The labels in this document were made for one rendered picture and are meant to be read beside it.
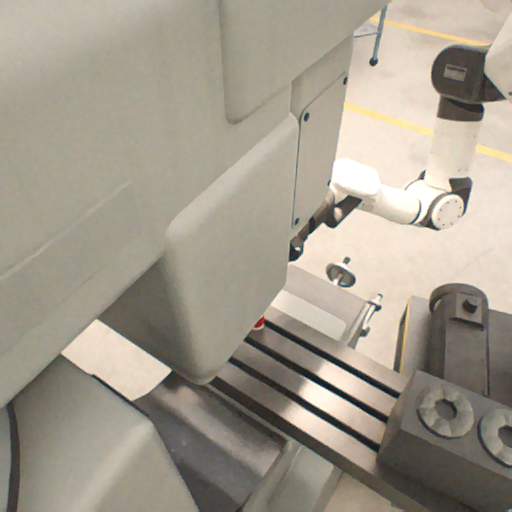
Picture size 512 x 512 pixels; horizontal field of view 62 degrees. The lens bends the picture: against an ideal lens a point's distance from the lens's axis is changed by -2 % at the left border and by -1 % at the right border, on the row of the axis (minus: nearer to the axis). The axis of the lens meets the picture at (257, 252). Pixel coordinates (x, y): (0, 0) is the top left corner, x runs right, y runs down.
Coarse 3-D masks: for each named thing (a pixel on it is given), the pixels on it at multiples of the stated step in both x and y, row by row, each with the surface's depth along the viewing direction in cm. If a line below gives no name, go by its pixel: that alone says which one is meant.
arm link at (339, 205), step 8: (336, 192) 83; (328, 200) 80; (336, 200) 84; (344, 200) 86; (352, 200) 86; (360, 200) 88; (328, 208) 80; (336, 208) 85; (344, 208) 85; (352, 208) 86; (328, 216) 82; (336, 216) 83; (344, 216) 85; (328, 224) 85; (336, 224) 84
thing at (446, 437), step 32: (416, 384) 75; (448, 384) 75; (416, 416) 71; (448, 416) 71; (480, 416) 71; (384, 448) 78; (416, 448) 72; (448, 448) 68; (480, 448) 68; (416, 480) 81; (448, 480) 75; (480, 480) 69
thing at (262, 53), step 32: (224, 0) 24; (256, 0) 26; (288, 0) 28; (320, 0) 32; (352, 0) 37; (384, 0) 43; (224, 32) 25; (256, 32) 27; (288, 32) 30; (320, 32) 34; (352, 32) 41; (224, 64) 27; (256, 64) 28; (288, 64) 32; (256, 96) 30
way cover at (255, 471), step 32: (160, 384) 101; (192, 384) 102; (160, 416) 92; (192, 416) 95; (224, 416) 96; (192, 448) 86; (224, 448) 90; (256, 448) 91; (192, 480) 76; (224, 480) 81; (256, 480) 85
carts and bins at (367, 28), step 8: (384, 8) 351; (384, 16) 356; (368, 24) 375; (360, 32) 363; (368, 32) 363; (376, 32) 364; (376, 40) 372; (376, 48) 376; (376, 56) 382; (376, 64) 388
